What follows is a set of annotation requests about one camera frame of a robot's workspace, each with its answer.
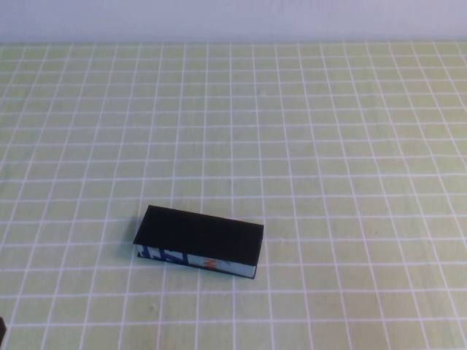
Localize black glasses case printed side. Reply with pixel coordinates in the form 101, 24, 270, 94
133, 203, 265, 280

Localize green white grid tablecloth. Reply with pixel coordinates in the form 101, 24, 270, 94
0, 40, 467, 350

